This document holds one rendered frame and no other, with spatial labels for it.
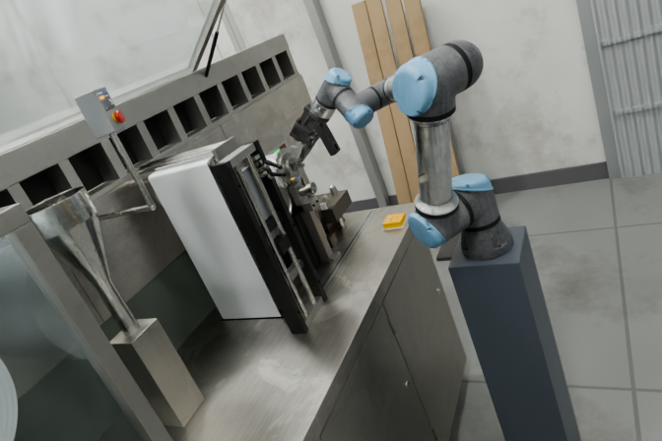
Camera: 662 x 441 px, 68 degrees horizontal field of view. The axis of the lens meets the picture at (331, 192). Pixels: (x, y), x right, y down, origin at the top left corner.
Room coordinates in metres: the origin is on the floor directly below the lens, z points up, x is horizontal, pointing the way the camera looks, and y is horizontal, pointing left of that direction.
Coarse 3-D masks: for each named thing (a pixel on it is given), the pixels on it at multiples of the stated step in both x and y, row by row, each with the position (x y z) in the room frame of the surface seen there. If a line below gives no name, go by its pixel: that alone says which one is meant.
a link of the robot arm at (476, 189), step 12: (456, 180) 1.28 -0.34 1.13; (468, 180) 1.26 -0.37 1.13; (480, 180) 1.23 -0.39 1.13; (456, 192) 1.24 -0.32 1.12; (468, 192) 1.23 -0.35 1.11; (480, 192) 1.22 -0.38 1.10; (492, 192) 1.24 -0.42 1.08; (468, 204) 1.21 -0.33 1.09; (480, 204) 1.21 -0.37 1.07; (492, 204) 1.23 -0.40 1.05; (480, 216) 1.22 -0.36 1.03; (492, 216) 1.22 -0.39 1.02
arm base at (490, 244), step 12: (468, 228) 1.25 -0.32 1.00; (480, 228) 1.22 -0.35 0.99; (492, 228) 1.22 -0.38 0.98; (504, 228) 1.24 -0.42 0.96; (468, 240) 1.25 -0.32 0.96; (480, 240) 1.22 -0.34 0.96; (492, 240) 1.21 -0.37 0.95; (504, 240) 1.22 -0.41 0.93; (468, 252) 1.25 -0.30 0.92; (480, 252) 1.22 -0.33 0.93; (492, 252) 1.20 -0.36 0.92; (504, 252) 1.21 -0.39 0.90
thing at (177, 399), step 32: (96, 224) 1.07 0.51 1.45; (64, 256) 1.03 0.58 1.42; (96, 256) 1.05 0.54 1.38; (96, 288) 1.07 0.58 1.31; (128, 320) 1.07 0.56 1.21; (128, 352) 1.04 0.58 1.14; (160, 352) 1.06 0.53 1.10; (160, 384) 1.03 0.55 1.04; (192, 384) 1.09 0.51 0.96; (160, 416) 1.05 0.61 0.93
